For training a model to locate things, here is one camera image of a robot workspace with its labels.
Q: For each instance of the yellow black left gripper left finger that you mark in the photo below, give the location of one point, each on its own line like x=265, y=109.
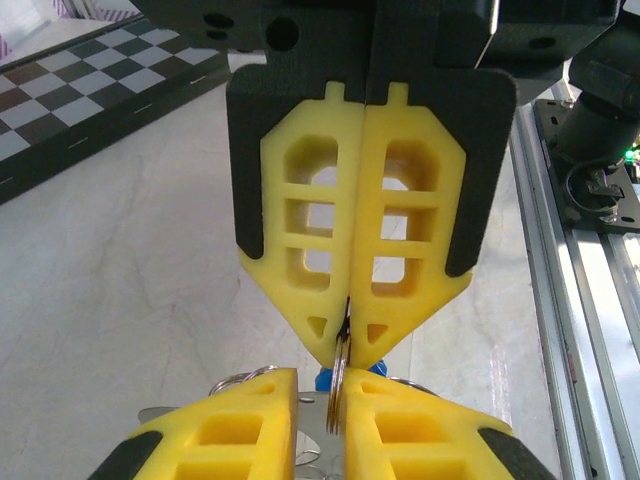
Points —
x=225, y=440

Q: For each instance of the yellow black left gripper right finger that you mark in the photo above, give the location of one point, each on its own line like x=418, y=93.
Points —
x=415, y=440

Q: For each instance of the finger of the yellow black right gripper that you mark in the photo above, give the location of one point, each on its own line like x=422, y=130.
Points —
x=450, y=150
x=275, y=150

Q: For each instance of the clear plastic bag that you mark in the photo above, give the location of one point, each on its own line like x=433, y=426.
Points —
x=312, y=425

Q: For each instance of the blue head key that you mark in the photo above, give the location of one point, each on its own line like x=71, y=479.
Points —
x=322, y=380

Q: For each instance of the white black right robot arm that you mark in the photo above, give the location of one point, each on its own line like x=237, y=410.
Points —
x=600, y=125

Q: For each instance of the small circuit board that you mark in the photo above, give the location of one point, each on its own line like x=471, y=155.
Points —
x=632, y=157

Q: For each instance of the black grey chessboard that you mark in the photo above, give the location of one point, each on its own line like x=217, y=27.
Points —
x=100, y=85

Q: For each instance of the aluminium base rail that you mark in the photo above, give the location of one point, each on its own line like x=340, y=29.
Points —
x=590, y=350

